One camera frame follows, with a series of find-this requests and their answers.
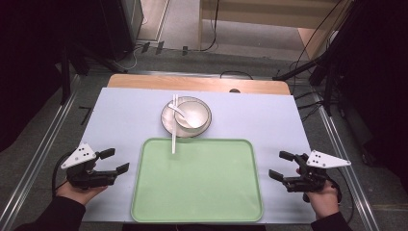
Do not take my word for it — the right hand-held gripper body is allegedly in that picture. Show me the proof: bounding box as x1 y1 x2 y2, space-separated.
282 149 352 194

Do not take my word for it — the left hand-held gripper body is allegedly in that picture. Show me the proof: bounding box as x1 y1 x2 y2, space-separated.
61 142 118 190

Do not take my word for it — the person's left hand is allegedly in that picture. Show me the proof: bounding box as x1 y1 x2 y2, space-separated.
55 180 109 207

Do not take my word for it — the person's right hand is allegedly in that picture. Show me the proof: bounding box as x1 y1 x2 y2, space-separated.
295 167 342 221

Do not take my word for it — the pale blue table sheet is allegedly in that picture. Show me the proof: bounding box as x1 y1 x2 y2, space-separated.
81 87 318 224

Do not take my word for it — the white chopstick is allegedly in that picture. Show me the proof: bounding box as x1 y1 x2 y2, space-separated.
171 93 177 155
174 93 179 136

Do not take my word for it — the round beige plate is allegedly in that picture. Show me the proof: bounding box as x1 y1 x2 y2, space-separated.
160 95 213 140

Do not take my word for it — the green plastic tray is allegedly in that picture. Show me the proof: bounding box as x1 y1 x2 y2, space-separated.
130 137 265 224

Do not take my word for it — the white ceramic spoon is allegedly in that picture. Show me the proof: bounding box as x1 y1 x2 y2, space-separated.
167 102 194 129

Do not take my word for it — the black metal stand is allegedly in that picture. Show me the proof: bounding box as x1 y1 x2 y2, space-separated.
59 44 73 106

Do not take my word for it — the black tripod stand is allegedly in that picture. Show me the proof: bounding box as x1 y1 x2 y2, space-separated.
271 18 345 117

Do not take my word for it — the white ceramic bowl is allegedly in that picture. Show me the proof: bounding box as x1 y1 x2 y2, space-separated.
173 100 209 132

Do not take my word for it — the wooden table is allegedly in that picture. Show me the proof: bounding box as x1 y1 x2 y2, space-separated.
106 73 292 96

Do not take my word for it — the dark cabinet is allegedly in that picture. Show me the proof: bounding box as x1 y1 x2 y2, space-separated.
97 0 144 63

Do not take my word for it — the light wooden bench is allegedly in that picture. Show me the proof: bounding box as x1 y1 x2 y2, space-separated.
197 0 354 62

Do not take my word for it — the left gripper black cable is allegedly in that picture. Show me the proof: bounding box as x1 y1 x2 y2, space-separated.
51 151 73 197

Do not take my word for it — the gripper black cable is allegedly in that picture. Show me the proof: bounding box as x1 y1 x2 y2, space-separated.
51 151 73 197
326 167 356 225

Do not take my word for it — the metal floor rail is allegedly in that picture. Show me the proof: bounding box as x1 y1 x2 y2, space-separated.
311 91 382 231
0 74 81 227

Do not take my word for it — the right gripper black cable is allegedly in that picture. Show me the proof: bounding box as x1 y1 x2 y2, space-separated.
326 167 356 225

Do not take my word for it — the white floor cable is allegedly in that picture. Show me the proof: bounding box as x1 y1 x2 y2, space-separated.
110 44 143 71

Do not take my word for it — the black cable loop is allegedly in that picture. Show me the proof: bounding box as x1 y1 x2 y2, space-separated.
218 69 255 81

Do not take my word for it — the black hanging cable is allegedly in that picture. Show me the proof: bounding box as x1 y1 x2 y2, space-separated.
199 0 221 53

